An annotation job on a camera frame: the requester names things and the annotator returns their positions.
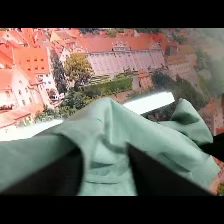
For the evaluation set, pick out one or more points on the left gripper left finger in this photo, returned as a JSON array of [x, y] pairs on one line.
[[56, 176]]

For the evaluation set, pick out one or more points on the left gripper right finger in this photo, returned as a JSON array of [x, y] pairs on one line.
[[156, 176]]

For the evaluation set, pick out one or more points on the green T-shirt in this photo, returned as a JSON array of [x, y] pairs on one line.
[[103, 133]]

